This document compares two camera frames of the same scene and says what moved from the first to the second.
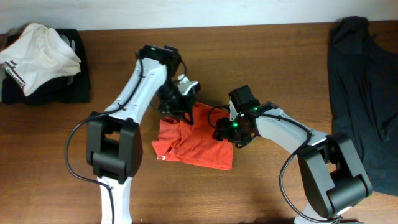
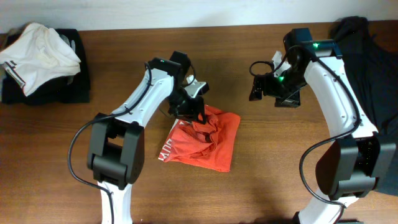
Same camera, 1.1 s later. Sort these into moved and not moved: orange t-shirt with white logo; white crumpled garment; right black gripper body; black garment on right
Moved: orange t-shirt with white logo; right black gripper body
Not moved: white crumpled garment; black garment on right
